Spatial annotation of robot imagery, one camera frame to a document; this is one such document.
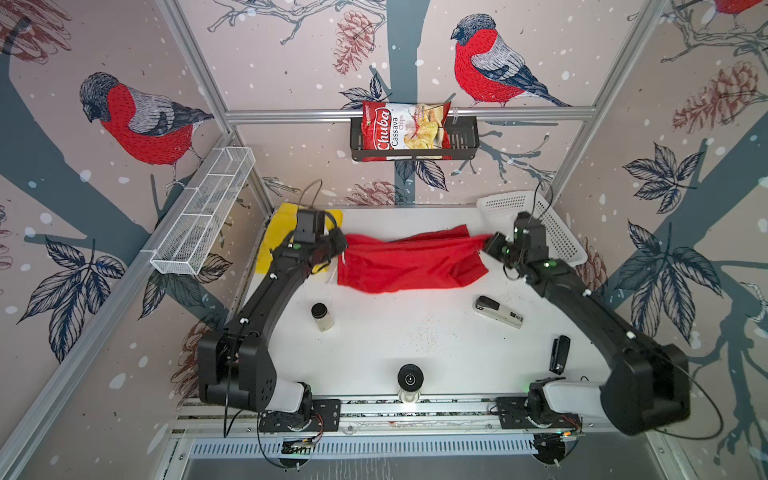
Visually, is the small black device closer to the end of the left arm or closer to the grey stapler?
the grey stapler

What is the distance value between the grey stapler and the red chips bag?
0.47m

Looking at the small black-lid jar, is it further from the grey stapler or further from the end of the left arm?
the grey stapler

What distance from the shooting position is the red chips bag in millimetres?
873

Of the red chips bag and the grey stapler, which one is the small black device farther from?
the red chips bag

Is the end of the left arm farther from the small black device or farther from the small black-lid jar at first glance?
the small black device

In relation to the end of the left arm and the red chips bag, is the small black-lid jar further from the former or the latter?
the red chips bag

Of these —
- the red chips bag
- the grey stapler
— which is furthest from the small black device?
the red chips bag

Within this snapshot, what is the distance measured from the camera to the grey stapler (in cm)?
90

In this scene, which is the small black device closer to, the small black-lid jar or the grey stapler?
the grey stapler
